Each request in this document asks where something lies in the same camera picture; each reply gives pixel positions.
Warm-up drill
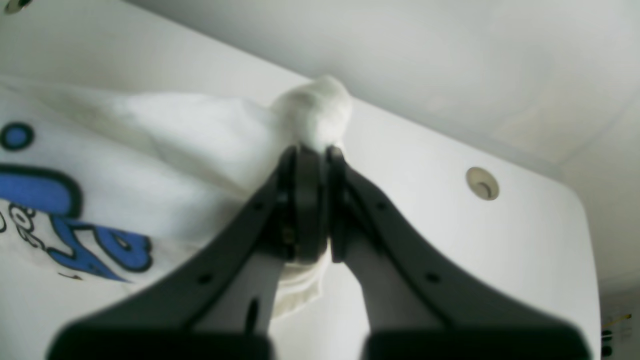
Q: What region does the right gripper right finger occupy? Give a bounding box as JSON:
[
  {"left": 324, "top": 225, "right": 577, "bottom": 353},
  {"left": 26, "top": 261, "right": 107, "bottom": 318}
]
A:
[{"left": 326, "top": 146, "right": 592, "bottom": 360}]

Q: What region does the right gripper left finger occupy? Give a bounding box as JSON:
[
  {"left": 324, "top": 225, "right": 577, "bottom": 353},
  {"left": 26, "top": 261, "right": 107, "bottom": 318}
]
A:
[{"left": 47, "top": 146, "right": 328, "bottom": 360}]

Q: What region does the white printed T-shirt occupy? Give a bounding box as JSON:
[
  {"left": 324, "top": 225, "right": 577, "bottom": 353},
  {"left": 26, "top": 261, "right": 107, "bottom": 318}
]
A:
[{"left": 1, "top": 76, "right": 354, "bottom": 360}]

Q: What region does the left table cable grommet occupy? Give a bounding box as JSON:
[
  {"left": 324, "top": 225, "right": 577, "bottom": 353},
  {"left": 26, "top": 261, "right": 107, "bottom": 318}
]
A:
[{"left": 465, "top": 166, "right": 500, "bottom": 201}]

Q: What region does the table cable grommet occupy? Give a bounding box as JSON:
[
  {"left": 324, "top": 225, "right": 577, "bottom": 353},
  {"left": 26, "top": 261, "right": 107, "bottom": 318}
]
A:
[
  {"left": 3, "top": 0, "right": 32, "bottom": 15},
  {"left": 465, "top": 166, "right": 500, "bottom": 201}
]

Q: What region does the right table cable grommet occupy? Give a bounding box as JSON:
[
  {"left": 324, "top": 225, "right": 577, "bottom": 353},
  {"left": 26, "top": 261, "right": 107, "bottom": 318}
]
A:
[{"left": 3, "top": 0, "right": 32, "bottom": 15}]

